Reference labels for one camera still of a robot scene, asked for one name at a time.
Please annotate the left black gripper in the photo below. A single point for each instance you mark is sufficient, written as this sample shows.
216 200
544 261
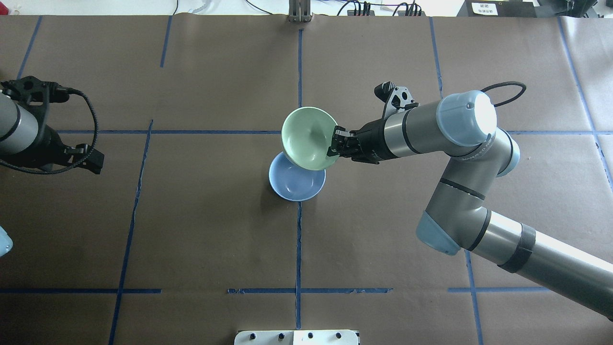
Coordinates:
46 149

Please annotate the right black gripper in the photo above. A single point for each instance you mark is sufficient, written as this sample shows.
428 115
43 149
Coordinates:
371 142

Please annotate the green bowl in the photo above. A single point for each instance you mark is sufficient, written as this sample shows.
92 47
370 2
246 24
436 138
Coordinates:
306 138

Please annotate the blue bowl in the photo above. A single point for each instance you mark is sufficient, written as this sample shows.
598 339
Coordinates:
292 182

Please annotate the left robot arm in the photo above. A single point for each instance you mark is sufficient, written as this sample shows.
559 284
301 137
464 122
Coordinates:
30 146

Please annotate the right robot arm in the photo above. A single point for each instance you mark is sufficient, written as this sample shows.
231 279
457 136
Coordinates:
464 127

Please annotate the black power strip left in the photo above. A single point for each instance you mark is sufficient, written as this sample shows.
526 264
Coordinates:
361 12

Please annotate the black power strip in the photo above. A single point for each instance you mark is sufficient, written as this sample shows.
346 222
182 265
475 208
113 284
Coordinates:
414 11
361 12

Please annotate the black power strip right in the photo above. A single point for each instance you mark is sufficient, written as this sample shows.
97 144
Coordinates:
414 11

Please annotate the black box with label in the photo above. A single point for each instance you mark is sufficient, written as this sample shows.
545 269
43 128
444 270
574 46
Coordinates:
497 8

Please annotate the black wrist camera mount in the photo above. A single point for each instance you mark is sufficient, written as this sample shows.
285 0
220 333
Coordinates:
396 98

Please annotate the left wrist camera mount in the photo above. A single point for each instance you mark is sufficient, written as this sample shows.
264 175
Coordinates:
35 95

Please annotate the aluminium frame post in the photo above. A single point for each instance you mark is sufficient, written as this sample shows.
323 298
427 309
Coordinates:
299 11

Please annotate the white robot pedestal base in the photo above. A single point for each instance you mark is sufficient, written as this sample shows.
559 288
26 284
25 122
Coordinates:
298 337

